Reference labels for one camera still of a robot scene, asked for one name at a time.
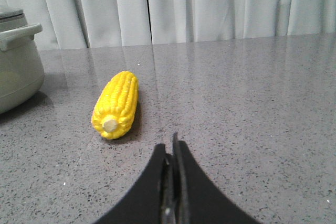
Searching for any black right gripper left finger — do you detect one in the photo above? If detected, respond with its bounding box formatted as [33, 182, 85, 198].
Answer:
[96, 144, 166, 223]

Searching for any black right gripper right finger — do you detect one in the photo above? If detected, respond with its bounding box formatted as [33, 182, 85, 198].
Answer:
[173, 132, 258, 223]

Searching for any yellow corn cob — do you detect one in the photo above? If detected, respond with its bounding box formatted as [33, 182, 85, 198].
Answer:
[91, 71, 139, 140]

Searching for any pale green electric pot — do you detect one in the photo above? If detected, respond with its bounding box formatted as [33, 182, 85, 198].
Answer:
[1, 23, 44, 113]

